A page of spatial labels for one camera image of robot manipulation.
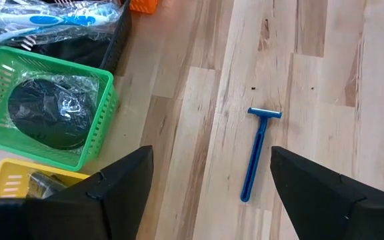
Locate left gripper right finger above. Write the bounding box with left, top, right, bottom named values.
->
left=271, top=146, right=384, bottom=240

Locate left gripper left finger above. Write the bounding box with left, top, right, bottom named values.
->
left=23, top=145, right=155, bottom=240

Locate blue disposable razor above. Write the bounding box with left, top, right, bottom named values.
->
left=239, top=107, right=283, bottom=203

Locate black comb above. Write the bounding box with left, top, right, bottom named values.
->
left=26, top=169, right=69, bottom=200

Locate black shower cap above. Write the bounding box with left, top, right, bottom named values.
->
left=7, top=71, right=100, bottom=151

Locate yellow plastic basket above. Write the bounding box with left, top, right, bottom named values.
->
left=0, top=157, right=91, bottom=200

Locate black plastic basket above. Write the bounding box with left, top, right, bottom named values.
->
left=0, top=0, right=133, bottom=73

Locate orange plastic basket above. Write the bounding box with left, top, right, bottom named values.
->
left=129, top=0, right=160, bottom=15

